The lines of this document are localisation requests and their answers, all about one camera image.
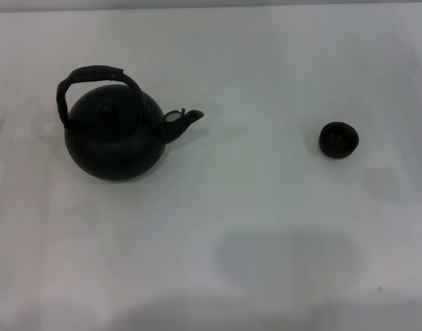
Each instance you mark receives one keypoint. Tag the black round teapot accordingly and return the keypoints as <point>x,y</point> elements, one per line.
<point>114,155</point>

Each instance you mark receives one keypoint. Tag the small dark brown teacup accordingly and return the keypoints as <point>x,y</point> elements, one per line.
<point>338,141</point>

